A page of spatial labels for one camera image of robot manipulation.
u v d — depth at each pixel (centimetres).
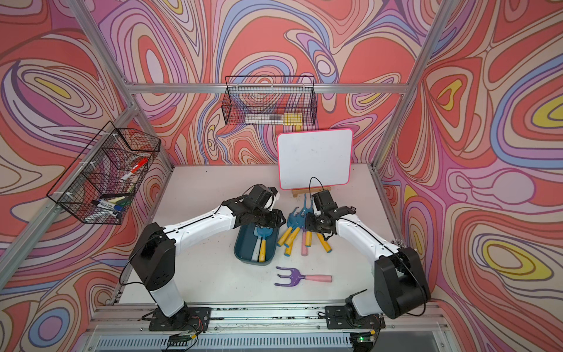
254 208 66
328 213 64
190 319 72
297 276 82
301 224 93
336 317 73
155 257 47
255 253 86
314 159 98
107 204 70
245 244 91
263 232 92
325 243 90
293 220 96
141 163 77
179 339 70
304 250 88
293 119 82
